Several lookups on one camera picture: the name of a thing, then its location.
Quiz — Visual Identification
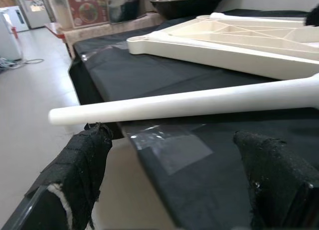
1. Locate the beige cloth covered bench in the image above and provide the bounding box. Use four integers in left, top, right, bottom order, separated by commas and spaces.
59, 12, 162, 45

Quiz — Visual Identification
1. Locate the white plastic table leg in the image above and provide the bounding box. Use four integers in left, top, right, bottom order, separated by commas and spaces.
47, 72, 319, 128

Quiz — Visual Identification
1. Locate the white household appliance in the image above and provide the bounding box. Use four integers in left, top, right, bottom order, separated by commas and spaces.
0, 5, 24, 61

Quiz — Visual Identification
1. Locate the black tablecloth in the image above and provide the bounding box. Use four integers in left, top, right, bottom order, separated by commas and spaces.
68, 8, 319, 230

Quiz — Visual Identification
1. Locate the storage box with orange lid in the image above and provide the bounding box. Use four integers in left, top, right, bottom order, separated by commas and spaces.
63, 0, 110, 29

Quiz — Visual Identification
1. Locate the black wok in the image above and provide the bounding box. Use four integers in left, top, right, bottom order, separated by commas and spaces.
149, 0, 234, 20

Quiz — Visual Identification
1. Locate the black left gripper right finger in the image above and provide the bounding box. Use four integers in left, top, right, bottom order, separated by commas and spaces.
233, 130, 319, 230

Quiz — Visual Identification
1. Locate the clear tape patch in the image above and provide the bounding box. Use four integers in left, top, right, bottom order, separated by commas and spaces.
127, 124, 215, 176

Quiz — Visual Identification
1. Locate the clear tape strip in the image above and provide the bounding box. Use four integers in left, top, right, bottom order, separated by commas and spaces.
79, 38, 130, 61

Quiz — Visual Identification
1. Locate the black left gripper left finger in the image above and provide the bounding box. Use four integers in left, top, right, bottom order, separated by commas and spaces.
23, 122, 113, 230

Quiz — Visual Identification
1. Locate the white plastic table top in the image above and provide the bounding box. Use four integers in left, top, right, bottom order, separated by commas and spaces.
126, 12, 319, 81

